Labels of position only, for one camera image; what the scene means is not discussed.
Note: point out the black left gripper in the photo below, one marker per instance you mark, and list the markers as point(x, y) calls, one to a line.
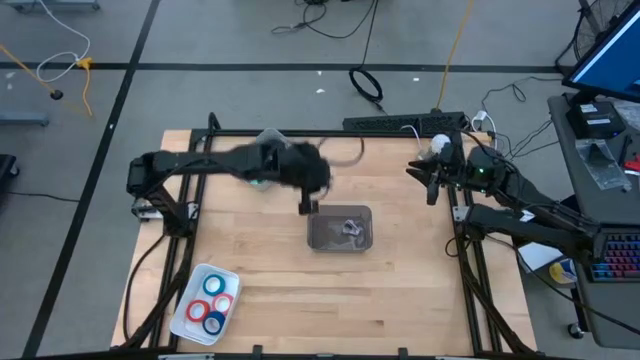
point(305, 167)

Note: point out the black floor fan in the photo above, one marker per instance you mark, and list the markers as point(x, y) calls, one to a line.
point(600, 20)

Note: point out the teal tape roll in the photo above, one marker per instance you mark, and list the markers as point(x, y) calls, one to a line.
point(204, 285)

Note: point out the black perforated power strip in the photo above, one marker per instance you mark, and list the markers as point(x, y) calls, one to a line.
point(400, 124)

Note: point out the black table clamp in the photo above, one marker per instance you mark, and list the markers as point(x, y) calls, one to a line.
point(402, 352)
point(257, 351)

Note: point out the pink tape roll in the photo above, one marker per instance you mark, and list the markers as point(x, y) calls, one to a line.
point(231, 303)

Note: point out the teal object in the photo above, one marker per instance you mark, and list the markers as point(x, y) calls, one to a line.
point(258, 184)

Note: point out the black round knob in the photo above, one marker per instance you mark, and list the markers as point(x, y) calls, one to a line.
point(56, 94)

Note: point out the blue tape roll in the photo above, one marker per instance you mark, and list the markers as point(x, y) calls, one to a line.
point(214, 332)

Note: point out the white tape tray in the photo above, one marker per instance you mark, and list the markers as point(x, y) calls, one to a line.
point(180, 325)

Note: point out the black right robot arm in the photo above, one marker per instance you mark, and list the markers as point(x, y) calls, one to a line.
point(525, 200)

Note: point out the red tool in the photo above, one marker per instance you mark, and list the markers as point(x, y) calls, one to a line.
point(634, 164)

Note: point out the backlit rainbow keyboard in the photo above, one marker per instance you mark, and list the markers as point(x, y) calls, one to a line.
point(620, 255)

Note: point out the grey cart base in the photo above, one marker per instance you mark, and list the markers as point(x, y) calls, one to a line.
point(22, 119)
point(50, 4)

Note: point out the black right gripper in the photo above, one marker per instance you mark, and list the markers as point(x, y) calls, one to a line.
point(450, 167)

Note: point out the black caster wheel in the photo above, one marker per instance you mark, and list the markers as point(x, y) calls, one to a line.
point(576, 331)

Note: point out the black aluminium table frame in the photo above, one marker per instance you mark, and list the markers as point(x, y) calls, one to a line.
point(186, 255)

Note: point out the blue staple remover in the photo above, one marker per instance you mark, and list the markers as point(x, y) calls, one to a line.
point(351, 227)

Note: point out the red-orange tape roll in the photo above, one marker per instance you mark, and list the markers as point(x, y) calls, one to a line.
point(189, 310)

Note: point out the grey desk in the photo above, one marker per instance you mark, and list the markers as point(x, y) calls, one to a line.
point(615, 210)

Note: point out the black mini computer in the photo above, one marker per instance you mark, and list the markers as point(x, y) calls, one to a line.
point(595, 120)

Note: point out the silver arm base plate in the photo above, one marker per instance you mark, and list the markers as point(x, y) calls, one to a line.
point(145, 210)
point(461, 214)

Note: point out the black computer monitor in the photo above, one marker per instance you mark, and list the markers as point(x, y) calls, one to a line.
point(610, 65)

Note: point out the clear plastic bag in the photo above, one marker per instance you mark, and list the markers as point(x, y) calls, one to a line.
point(600, 160)

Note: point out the white bulb table lamp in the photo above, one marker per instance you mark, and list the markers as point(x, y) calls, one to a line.
point(441, 143)

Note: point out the white paper sheet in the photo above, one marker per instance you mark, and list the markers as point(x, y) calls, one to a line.
point(537, 255)

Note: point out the white plug adapter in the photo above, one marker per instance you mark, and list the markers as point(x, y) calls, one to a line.
point(480, 120)

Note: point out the black chair base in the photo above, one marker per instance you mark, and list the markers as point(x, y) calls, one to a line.
point(7, 165)

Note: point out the translucent grey plastic bin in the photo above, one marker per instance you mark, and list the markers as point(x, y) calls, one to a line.
point(325, 235)

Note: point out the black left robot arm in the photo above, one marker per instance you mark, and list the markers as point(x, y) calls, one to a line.
point(200, 162)

